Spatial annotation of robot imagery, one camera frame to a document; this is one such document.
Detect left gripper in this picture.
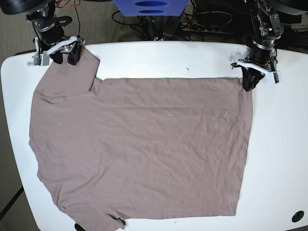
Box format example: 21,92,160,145
231,39,281,92

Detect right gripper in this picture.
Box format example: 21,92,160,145
33,23,84,65

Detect mauve T-shirt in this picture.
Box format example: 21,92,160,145
29,49,253,231

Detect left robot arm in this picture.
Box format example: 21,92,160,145
231,0,308,92

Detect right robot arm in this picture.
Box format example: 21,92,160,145
0,0,84,66

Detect black power strip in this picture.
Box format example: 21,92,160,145
180,23,234,35

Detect black table grommet right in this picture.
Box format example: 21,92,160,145
292,211,305,223

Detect black table grommet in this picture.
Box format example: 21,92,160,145
292,211,305,223
74,223,85,231

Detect black table grommet left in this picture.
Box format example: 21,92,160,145
74,223,85,231

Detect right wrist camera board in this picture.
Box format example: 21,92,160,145
33,53,50,66

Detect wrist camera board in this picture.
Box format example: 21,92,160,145
33,53,50,66
272,71,282,84

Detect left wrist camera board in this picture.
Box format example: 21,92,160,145
272,71,282,84

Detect blue plastic mount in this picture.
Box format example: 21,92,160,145
114,0,188,16

